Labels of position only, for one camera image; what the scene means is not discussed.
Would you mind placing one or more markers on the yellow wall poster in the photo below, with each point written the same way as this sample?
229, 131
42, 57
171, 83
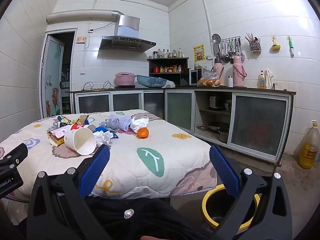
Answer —
198, 53

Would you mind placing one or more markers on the row of seasoning containers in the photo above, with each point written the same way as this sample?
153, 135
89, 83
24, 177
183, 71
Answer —
167, 69

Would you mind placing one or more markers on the plastic bag of bread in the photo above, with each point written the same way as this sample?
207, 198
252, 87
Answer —
208, 81

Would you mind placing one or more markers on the white tissue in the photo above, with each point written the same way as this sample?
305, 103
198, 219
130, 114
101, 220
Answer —
103, 138
138, 123

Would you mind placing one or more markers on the steel range hood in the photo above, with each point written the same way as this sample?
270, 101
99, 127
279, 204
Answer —
125, 42

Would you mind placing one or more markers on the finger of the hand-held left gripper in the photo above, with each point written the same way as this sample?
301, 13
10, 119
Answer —
16, 152

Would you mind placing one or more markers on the kitchen counter cabinet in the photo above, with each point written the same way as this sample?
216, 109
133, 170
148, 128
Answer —
257, 122

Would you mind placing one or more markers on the dish soap bottle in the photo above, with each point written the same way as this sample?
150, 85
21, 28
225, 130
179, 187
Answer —
262, 81

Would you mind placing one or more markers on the yellow cooking oil bottle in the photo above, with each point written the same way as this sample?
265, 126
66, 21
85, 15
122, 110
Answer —
308, 150

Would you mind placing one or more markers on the exhaust duct pipe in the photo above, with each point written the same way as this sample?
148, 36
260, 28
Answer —
80, 16

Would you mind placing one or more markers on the pink thermos flask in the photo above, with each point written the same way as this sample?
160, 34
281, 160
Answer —
238, 72
218, 67

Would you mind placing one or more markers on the blue plastic basket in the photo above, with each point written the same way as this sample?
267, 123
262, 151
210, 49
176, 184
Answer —
150, 81

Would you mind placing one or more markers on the pink yellow small carton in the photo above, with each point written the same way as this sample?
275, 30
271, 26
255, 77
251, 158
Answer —
58, 134

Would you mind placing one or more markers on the rack of hanging utensils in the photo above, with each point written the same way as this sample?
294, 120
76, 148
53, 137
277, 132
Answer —
226, 50

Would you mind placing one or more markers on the yellow hanging brush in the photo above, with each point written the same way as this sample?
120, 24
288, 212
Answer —
275, 46

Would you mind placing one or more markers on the frying pan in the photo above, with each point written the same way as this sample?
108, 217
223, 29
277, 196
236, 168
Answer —
215, 127

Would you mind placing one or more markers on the orange mandarin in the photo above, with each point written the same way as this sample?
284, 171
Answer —
143, 133

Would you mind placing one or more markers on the microwave oven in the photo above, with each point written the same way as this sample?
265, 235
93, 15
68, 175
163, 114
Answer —
196, 77

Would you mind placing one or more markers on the black yellow-rimmed trash bin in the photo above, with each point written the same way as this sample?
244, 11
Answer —
204, 205

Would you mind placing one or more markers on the small white bottle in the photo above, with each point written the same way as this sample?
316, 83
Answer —
230, 82

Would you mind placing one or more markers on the red label paper cup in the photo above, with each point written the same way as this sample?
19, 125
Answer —
76, 140

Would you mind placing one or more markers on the pink basin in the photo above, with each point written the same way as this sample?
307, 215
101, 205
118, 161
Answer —
124, 78

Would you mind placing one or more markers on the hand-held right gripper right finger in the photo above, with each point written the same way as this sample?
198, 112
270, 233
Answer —
223, 172

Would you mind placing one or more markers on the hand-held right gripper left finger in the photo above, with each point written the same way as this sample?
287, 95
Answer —
96, 170

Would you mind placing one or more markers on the orange white wall box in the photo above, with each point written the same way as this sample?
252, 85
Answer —
81, 39

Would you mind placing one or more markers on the white foam fruit net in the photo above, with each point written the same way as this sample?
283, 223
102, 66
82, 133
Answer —
123, 123

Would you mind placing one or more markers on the row of glass jars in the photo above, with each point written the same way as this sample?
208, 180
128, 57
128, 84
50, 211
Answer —
170, 53

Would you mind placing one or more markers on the dark wooden spice shelf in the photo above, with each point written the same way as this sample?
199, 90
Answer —
172, 77

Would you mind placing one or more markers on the white hanging cloth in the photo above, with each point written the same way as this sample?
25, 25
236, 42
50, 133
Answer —
268, 78

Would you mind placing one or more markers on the metal chopstick holder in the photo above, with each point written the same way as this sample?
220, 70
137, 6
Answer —
255, 45

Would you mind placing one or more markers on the floral glass door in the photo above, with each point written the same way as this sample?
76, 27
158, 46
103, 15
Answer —
52, 80

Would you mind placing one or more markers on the blue yellow snack wrapper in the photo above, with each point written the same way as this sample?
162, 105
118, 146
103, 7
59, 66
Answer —
75, 119

